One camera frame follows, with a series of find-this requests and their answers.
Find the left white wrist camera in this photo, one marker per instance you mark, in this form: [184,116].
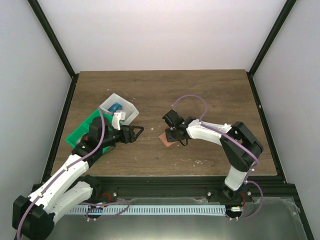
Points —
[118,116]

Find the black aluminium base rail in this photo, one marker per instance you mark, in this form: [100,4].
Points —
[114,188]

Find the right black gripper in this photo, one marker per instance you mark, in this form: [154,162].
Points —
[169,138]

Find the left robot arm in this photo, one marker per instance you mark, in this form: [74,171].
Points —
[35,216]

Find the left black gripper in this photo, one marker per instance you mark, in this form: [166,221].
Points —
[132,138]

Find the light blue slotted cable duct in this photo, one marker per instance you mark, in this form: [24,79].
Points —
[148,210]

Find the blue card in bin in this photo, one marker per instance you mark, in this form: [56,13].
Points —
[115,107]

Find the white plastic bin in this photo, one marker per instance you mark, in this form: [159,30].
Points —
[131,111]

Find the green plastic bin front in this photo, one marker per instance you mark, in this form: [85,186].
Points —
[75,137]

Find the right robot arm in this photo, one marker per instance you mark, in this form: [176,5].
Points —
[239,144]

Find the left black frame post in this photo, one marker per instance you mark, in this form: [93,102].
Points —
[40,15]

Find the black frame post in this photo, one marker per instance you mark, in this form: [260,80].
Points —
[40,15]
[280,20]

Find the green plastic bin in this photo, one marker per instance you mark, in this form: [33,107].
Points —
[75,137]
[96,114]

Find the green plastic bin middle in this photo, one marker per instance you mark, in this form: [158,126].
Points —
[96,114]

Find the right black frame post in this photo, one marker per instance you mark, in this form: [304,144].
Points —
[280,20]

